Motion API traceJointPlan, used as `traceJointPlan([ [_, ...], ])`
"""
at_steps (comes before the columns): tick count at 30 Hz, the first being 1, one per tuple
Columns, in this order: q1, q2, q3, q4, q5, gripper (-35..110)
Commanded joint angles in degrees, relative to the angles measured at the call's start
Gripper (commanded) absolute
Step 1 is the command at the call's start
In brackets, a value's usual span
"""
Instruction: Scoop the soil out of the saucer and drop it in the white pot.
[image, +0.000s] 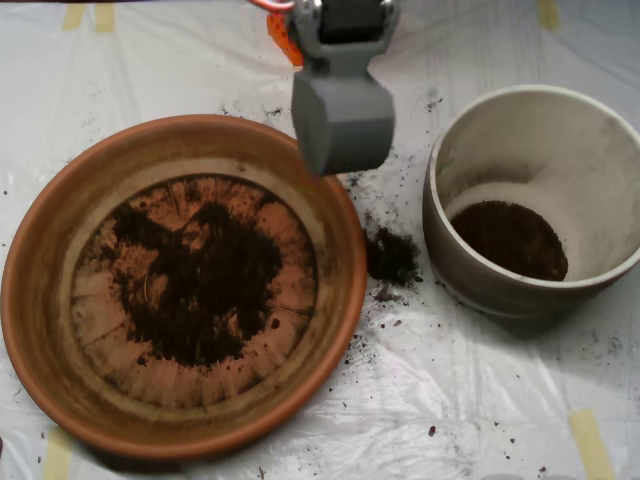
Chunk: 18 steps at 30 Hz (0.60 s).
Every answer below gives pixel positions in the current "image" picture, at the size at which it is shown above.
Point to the dark soil heap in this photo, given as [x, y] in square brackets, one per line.
[210, 300]

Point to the terracotta clay bowl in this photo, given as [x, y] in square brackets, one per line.
[40, 350]

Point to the white ceramic pot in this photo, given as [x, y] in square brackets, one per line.
[500, 295]

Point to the beige masking tape strip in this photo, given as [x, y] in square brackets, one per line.
[73, 17]
[548, 14]
[105, 19]
[592, 445]
[57, 457]

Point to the spilled soil pile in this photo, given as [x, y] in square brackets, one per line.
[392, 257]

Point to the clear plastic cover sheet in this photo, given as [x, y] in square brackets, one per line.
[450, 375]

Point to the grey gripper black servo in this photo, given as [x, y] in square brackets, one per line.
[341, 131]

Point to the orange green robot base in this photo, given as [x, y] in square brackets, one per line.
[282, 40]

